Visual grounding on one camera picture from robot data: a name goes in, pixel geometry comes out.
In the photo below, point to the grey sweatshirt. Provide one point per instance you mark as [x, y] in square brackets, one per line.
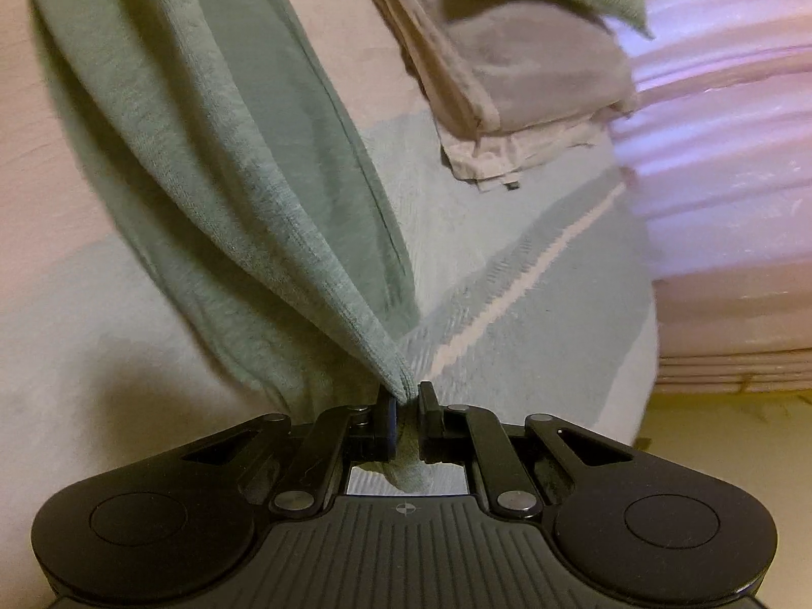
[190, 139]

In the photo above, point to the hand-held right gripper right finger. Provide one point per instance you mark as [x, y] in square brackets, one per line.
[426, 420]

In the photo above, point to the beige folded cloth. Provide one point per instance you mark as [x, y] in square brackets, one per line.
[507, 76]

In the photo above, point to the pink curtain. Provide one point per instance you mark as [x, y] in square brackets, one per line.
[729, 139]

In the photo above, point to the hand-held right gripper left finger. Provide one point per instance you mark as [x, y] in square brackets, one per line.
[388, 426]

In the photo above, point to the pink striped bed blanket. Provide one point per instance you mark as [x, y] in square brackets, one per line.
[539, 266]

